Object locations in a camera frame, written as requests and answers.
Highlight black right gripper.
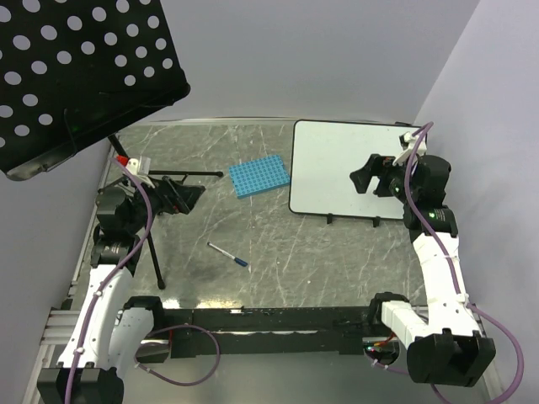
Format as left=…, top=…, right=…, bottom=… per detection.
left=350, top=154, right=419, bottom=205

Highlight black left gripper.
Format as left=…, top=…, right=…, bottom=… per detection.
left=125, top=173, right=204, bottom=234

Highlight white whiteboard black frame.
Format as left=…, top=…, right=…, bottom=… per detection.
left=289, top=120, right=416, bottom=221

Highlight white marker pen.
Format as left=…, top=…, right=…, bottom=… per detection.
left=207, top=242, right=236, bottom=260

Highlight blue marker cap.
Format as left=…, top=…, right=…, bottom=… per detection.
left=234, top=258, right=248, bottom=267

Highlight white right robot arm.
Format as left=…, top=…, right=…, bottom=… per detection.
left=350, top=154, right=496, bottom=387

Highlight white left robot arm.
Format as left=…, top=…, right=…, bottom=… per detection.
left=37, top=176, right=205, bottom=403

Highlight black tripod stand legs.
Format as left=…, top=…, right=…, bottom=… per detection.
left=106, top=133, right=225, bottom=290

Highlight blue studded building plate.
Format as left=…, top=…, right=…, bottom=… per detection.
left=228, top=155, right=291, bottom=199

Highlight black perforated music stand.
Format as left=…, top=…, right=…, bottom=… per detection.
left=1, top=1, right=190, bottom=181

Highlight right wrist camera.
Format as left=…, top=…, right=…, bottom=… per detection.
left=392, top=130, right=427, bottom=166

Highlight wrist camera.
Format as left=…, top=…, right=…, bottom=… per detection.
left=115, top=155, right=155, bottom=189
left=392, top=130, right=427, bottom=166

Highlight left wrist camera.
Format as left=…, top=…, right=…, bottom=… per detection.
left=115, top=155, right=155, bottom=189

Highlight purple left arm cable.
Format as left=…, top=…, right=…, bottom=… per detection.
left=66, top=159, right=221, bottom=404

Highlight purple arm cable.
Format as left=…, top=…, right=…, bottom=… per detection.
left=66, top=159, right=221, bottom=404
left=370, top=121, right=526, bottom=404

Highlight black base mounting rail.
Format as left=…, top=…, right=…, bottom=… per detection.
left=115, top=296, right=405, bottom=367

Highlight aluminium extrusion frame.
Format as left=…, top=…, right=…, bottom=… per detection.
left=23, top=142, right=123, bottom=404

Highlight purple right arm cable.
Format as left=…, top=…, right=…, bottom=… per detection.
left=370, top=121, right=526, bottom=404

